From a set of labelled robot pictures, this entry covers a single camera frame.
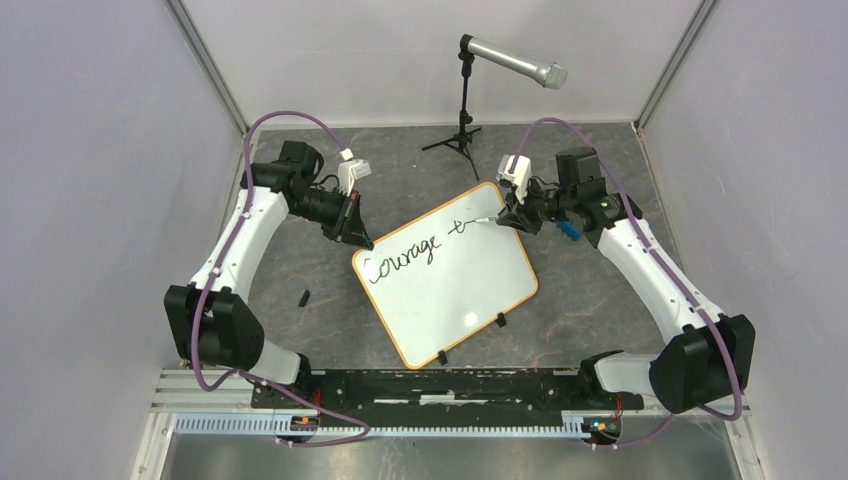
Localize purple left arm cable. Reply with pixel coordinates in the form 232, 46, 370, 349
189, 111, 372, 449

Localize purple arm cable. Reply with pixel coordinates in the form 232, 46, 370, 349
189, 111, 372, 449
508, 117, 745, 452

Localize black microphone tripod stand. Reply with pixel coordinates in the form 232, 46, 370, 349
421, 48, 481, 180

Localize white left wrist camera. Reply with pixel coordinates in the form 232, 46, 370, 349
337, 148, 372, 196

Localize black marker cap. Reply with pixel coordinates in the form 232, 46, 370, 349
298, 290, 311, 308

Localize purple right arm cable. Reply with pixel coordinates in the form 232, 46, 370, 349
508, 117, 745, 452

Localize blue red toy brick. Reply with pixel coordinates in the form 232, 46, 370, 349
557, 221, 583, 242

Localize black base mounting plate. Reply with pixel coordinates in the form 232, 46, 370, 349
293, 368, 645, 429

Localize white slotted cable duct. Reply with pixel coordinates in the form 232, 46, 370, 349
174, 413, 590, 440

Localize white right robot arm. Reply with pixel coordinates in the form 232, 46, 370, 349
495, 147, 756, 421

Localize yellow framed whiteboard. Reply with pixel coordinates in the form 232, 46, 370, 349
351, 182, 539, 369

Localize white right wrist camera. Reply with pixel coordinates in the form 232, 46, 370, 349
495, 154, 532, 204

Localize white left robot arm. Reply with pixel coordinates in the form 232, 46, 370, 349
164, 141, 374, 408

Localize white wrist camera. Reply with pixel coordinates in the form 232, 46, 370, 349
337, 148, 372, 196
495, 154, 532, 204

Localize silver microphone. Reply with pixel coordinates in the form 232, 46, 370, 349
459, 34, 568, 90

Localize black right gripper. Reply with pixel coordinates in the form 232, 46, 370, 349
497, 174, 576, 235

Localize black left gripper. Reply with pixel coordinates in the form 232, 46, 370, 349
291, 186, 374, 251

